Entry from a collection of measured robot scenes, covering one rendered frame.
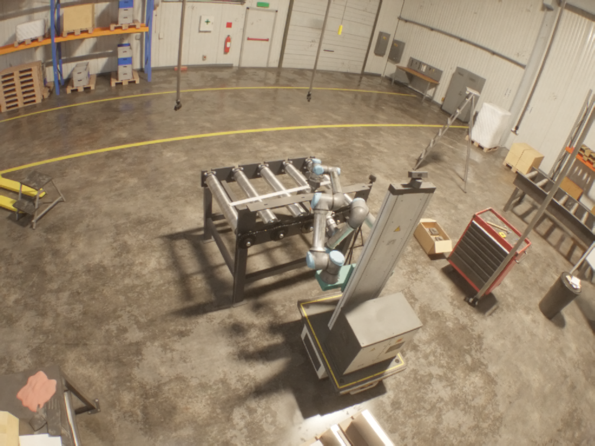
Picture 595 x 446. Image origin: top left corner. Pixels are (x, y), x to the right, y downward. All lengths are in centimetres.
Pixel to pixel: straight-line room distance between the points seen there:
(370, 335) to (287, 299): 129
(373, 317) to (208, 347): 146
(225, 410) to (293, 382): 63
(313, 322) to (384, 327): 73
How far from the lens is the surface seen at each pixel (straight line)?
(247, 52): 1176
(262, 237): 267
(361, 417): 239
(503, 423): 371
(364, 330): 225
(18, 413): 230
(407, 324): 242
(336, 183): 246
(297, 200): 253
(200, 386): 280
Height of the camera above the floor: 261
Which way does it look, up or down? 39 degrees down
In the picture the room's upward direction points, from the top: 13 degrees clockwise
